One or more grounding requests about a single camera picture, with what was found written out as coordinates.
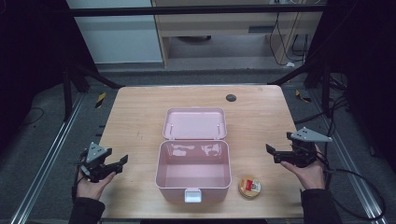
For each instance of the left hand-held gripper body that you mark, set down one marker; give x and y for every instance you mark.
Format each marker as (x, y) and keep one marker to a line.
(95, 154)

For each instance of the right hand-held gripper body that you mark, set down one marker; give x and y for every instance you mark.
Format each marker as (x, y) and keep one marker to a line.
(306, 149)

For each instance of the pink storage box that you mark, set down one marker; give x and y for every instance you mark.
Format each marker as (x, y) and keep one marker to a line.
(193, 168)

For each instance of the person's right hand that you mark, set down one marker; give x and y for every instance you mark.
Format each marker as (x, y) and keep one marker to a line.
(311, 177)

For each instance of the person's left hand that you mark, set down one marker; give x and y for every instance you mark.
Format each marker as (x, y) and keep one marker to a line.
(90, 189)

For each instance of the yellow black striped marker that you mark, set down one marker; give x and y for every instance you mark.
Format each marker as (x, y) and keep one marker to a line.
(302, 97)
(100, 100)

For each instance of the black table grommet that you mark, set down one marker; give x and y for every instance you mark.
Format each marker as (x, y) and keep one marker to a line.
(231, 98)

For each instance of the black metal stand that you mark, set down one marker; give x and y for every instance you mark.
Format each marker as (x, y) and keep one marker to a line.
(320, 77)
(73, 84)

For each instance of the white plug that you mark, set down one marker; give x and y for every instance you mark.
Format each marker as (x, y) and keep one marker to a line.
(290, 64)

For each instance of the white cabinet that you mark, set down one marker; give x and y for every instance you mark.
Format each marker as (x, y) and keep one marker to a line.
(118, 40)

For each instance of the wooden desk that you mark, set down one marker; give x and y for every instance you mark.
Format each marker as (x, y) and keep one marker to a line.
(218, 21)

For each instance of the aluminium floor rail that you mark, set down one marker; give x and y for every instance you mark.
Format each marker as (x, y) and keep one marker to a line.
(351, 174)
(46, 158)

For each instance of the black frame crossbar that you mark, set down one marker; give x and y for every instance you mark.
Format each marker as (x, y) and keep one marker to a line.
(186, 11)

